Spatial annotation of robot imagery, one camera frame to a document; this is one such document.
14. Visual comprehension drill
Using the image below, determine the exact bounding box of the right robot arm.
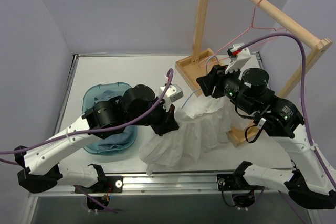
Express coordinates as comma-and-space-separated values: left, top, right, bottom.
196, 65, 335, 209

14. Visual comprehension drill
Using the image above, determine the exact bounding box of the blue wire hanger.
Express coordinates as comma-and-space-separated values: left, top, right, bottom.
181, 55, 220, 109

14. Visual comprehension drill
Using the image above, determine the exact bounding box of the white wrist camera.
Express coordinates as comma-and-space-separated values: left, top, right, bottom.
162, 84, 183, 111
225, 43, 251, 74

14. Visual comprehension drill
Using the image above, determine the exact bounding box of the teal plastic tray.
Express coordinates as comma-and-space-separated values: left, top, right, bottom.
82, 82, 137, 155

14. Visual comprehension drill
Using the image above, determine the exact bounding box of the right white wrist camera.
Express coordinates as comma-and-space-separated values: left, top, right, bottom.
225, 43, 251, 74

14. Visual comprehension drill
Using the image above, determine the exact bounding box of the aluminium front rail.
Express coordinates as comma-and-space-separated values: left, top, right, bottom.
28, 170, 314, 197

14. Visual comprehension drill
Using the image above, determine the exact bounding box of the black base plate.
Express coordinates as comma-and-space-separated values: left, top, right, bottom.
79, 175, 124, 194
216, 173, 253, 191

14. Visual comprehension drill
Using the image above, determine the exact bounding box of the white garment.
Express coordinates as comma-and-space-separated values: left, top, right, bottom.
139, 95, 232, 175

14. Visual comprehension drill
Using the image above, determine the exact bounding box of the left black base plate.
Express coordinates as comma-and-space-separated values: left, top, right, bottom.
79, 175, 124, 194

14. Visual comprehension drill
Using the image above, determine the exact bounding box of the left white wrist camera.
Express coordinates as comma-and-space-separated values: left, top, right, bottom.
162, 84, 183, 111

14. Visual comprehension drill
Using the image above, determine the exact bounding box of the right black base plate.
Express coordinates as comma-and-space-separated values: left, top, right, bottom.
216, 173, 253, 191

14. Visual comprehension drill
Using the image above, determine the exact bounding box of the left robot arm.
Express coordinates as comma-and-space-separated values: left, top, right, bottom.
14, 84, 183, 194

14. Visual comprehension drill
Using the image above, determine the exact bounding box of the wooden clothes rack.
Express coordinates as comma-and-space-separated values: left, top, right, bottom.
175, 0, 333, 148

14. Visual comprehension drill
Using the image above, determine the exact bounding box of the pink wire hanger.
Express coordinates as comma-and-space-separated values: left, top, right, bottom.
199, 0, 286, 68

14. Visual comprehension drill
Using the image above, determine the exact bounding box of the blue denim skirt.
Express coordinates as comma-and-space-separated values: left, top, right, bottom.
94, 90, 137, 151

